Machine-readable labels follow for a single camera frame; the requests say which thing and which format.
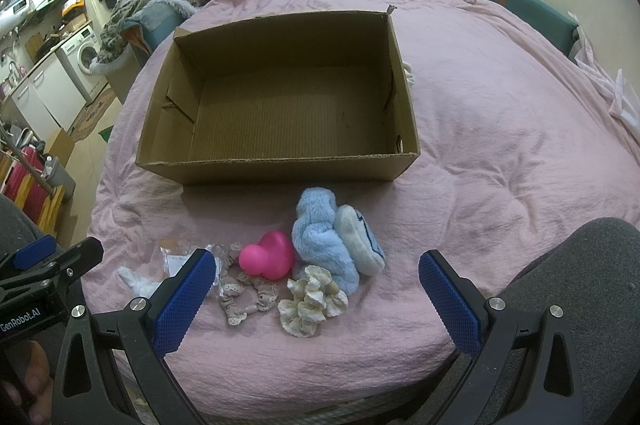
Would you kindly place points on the white washing machine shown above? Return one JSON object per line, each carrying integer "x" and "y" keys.
{"x": 76, "y": 55}

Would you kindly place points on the light blue plush toy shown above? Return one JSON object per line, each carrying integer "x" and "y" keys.
{"x": 336, "y": 238}

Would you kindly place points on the yellow wooden rack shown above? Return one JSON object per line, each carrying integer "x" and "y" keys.
{"x": 50, "y": 210}

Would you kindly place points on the person left hand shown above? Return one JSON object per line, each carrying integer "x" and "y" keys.
{"x": 30, "y": 365}

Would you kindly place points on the cream scrunchie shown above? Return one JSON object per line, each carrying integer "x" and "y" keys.
{"x": 316, "y": 297}

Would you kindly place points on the pink bed duvet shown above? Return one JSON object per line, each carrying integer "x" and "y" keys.
{"x": 448, "y": 123}

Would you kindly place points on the teal headboard cushion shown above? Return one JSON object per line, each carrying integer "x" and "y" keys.
{"x": 557, "y": 27}

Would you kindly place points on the grey waste bin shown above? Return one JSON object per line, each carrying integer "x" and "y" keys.
{"x": 56, "y": 175}

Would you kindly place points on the beige lace scrunchie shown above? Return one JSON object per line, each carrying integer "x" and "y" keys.
{"x": 241, "y": 295}

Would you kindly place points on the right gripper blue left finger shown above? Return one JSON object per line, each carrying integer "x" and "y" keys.
{"x": 177, "y": 300}

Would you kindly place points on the small white plush toy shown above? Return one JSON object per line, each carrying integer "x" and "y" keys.
{"x": 139, "y": 285}

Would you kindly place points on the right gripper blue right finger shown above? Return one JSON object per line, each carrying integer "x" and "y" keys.
{"x": 456, "y": 300}

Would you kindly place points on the pink heart toy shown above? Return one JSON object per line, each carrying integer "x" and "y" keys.
{"x": 271, "y": 258}

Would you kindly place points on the clear plastic bag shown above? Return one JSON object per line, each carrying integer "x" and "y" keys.
{"x": 176, "y": 255}

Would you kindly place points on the red bag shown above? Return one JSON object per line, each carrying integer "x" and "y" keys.
{"x": 19, "y": 186}

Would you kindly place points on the brown cardboard box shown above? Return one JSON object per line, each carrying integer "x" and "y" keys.
{"x": 313, "y": 97}

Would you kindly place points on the teal orange pillow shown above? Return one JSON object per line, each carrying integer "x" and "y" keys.
{"x": 147, "y": 28}

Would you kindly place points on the white kitchen cabinet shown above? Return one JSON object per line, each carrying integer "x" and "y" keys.
{"x": 47, "y": 100}

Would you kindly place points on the white cloth behind box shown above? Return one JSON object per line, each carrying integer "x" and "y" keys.
{"x": 408, "y": 73}

